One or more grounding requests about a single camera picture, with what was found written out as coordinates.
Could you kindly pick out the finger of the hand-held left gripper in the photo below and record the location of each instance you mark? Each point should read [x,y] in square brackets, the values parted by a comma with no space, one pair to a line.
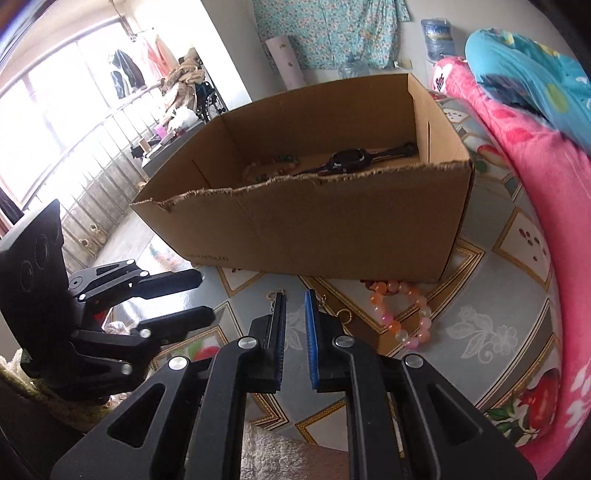
[180,323]
[171,281]

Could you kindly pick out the wheelchair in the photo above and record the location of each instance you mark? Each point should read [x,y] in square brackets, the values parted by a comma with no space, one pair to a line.
[210,101]

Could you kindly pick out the floral hanging cloth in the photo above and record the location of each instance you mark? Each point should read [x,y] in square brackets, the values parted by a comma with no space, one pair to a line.
[332,32]

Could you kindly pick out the teal printed blanket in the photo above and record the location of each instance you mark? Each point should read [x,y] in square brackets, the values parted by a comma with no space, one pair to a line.
[531,69]

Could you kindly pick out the pink floral blanket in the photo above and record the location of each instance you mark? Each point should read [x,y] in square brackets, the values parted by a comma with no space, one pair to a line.
[545,184]

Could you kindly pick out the white fleece garment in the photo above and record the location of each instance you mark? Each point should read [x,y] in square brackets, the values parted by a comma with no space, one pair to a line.
[286,457]

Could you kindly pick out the dark hanging jacket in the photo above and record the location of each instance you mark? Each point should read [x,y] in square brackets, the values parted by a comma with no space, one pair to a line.
[124,74]

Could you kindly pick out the black and purple smartwatch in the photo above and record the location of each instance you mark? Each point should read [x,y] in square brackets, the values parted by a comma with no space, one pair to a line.
[346,159]

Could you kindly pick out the white rolled tube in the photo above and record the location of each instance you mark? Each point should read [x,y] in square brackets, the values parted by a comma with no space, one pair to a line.
[286,64]

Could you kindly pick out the balcony railing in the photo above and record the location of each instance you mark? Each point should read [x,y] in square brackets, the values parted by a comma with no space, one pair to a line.
[106,184]

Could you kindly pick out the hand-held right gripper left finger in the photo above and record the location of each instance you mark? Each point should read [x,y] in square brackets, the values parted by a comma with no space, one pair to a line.
[277,341]

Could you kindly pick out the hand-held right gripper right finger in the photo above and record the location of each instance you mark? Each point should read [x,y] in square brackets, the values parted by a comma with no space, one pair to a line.
[311,341]

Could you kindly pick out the pink hanging garment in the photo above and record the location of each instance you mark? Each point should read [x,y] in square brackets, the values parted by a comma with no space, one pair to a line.
[154,57]

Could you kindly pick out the brown cardboard box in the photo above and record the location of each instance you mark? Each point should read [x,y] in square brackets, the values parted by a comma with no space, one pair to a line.
[346,221]

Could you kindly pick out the printed tablecloth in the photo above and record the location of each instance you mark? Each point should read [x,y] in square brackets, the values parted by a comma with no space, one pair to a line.
[461,295]

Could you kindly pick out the large water jug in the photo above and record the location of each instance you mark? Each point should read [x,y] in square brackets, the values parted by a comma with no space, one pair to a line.
[437,39]

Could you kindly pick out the pile of clothes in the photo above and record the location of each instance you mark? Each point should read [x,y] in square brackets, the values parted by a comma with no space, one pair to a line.
[184,78]

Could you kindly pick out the small gold hoop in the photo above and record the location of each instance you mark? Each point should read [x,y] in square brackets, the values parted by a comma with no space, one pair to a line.
[339,316]

